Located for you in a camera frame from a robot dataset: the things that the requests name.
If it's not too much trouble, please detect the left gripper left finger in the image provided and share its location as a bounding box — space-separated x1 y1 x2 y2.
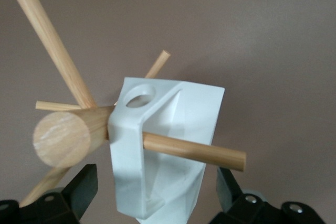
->
0 163 99 224

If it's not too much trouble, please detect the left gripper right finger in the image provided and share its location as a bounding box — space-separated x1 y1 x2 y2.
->
209 167 328 224

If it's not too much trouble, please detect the white faceted cup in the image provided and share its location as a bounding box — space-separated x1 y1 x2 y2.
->
107 77 226 220

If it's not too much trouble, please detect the wooden cup rack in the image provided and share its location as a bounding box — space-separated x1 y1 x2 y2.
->
5 0 247 208

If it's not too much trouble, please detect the brown table cover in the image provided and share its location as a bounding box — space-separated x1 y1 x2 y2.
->
0 0 336 224

